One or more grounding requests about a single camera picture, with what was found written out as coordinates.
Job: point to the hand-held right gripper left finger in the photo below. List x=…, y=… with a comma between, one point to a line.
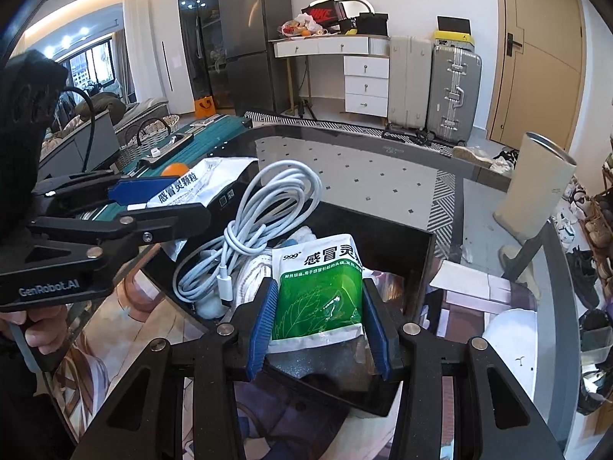
x=263, y=326

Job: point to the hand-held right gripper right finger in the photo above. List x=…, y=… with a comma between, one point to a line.
x=378, y=333

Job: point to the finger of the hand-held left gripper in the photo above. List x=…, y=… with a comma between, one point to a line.
x=158, y=225
x=136, y=190

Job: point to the white medicine packet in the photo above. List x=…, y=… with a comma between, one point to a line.
x=191, y=187

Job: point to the striped cloth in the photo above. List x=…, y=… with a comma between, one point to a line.
x=249, y=275

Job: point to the green medicine packet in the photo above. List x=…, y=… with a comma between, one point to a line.
x=316, y=297

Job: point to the black cardboard box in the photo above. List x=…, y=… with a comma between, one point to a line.
x=383, y=254

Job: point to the person's left hand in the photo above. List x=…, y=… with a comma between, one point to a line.
x=45, y=328

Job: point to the orange fruit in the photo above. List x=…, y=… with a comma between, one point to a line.
x=175, y=168

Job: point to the wicker basket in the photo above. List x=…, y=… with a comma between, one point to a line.
x=153, y=146

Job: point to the grey sofa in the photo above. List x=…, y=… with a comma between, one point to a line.
x=143, y=110

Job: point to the window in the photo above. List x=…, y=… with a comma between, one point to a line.
x=91, y=64

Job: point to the teal suitcase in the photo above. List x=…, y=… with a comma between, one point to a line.
x=210, y=134

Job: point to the printed table mat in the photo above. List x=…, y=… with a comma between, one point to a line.
x=143, y=326

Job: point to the white paper sheet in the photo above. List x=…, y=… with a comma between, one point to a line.
x=464, y=275

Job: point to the orange paper bag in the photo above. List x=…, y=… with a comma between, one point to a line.
x=205, y=108

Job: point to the white curtain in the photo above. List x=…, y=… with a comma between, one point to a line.
x=133, y=43

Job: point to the white round stool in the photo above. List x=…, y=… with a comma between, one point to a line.
x=522, y=345

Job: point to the black glass cabinet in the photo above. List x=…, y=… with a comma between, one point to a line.
x=201, y=33

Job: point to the black tripod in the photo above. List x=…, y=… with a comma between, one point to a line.
x=304, y=108

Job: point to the grey refrigerator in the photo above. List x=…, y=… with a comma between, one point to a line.
x=256, y=33

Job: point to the beige air purifier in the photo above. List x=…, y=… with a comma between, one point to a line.
x=536, y=187

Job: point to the group of assorted shoes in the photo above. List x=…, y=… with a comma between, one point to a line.
x=586, y=268

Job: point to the plastic bag of food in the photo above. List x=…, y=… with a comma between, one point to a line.
x=299, y=26

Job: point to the white desk with drawers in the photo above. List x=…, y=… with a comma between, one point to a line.
x=366, y=86

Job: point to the silver suitcase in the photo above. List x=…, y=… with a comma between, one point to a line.
x=452, y=91

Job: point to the beige suitcase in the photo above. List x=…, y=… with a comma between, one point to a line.
x=409, y=81

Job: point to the red and black shoebox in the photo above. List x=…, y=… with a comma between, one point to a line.
x=321, y=13

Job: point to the black bag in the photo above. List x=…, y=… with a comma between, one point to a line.
x=371, y=24

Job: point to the black and yellow box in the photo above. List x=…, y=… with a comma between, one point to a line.
x=454, y=28

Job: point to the wooden door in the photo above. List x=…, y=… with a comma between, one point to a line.
x=536, y=57

